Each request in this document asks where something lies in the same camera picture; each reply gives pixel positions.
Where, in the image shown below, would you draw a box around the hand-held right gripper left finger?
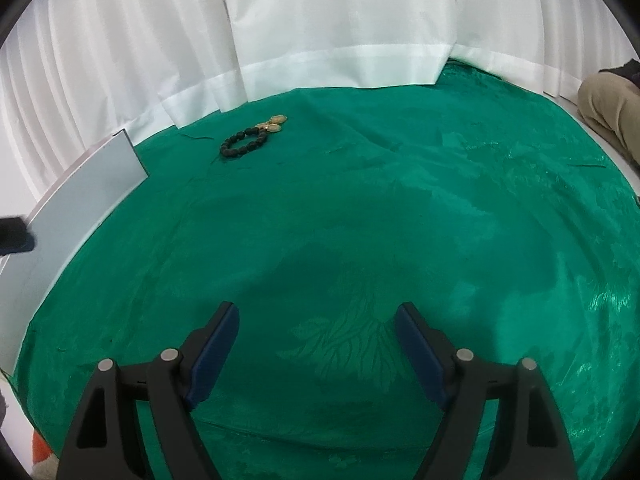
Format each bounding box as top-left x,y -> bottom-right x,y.
56,301 -> 240,480

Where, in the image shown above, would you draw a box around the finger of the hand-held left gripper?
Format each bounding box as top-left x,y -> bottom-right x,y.
0,216 -> 35,255

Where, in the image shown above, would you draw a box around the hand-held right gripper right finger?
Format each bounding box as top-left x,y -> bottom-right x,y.
394,302 -> 578,480

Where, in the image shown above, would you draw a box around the white cardboard box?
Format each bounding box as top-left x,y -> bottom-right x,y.
0,130 -> 150,376

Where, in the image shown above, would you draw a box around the black bead bracelet gold charms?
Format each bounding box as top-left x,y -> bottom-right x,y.
219,115 -> 289,159

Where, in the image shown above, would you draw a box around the green cloth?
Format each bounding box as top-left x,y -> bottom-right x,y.
10,57 -> 640,480

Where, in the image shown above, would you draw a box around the orange cloth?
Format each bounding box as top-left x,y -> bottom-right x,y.
31,430 -> 57,467

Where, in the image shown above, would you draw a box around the person's khaki trouser leg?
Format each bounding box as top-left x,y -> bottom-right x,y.
577,71 -> 640,166

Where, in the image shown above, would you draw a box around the white curtain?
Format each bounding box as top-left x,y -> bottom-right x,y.
0,0 -> 640,201

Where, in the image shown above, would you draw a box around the dark cloth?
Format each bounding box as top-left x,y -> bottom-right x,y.
600,59 -> 640,84

